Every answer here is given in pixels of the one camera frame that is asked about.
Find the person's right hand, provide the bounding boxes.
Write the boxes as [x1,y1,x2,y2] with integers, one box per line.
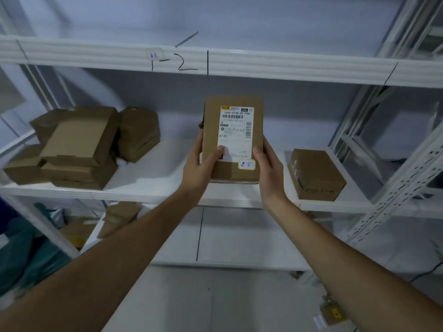
[252,136,295,213]

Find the person's left hand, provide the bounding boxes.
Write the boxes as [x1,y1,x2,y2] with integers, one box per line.
[180,129,225,205]

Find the brown parcel with white label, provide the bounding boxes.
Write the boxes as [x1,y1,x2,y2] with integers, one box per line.
[199,95,264,184]

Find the person's left forearm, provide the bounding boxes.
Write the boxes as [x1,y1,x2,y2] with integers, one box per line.
[0,190,208,332]

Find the person's right forearm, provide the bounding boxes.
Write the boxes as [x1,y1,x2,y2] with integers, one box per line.
[266,199,443,332]

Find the brown taped cardboard box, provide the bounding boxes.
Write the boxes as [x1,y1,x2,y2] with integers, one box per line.
[289,148,347,202]

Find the tall brown cardboard box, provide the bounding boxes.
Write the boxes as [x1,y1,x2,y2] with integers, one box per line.
[117,106,161,164]

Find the white metal shelving rack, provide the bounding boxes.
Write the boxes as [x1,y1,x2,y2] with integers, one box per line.
[0,0,443,273]

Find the brown paper parcel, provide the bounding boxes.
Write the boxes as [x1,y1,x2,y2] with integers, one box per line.
[96,202,143,239]

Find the flat brown cardboard box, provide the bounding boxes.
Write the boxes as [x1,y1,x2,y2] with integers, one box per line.
[41,156,118,191]

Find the brown cardboard box open flap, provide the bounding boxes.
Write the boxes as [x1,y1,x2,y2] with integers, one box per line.
[39,107,120,167]

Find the white perforated metal rack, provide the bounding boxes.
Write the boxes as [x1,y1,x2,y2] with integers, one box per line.
[329,0,443,244]

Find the yellow brown flat parcel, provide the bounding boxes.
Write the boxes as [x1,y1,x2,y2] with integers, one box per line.
[60,218,98,250]

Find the small brown box yellow sticker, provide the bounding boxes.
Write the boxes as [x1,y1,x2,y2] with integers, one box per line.
[319,296,347,326]

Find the teal plastic bags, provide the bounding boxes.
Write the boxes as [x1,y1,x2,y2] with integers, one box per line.
[0,199,74,297]

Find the black cable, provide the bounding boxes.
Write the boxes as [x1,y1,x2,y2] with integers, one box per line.
[408,260,443,284]

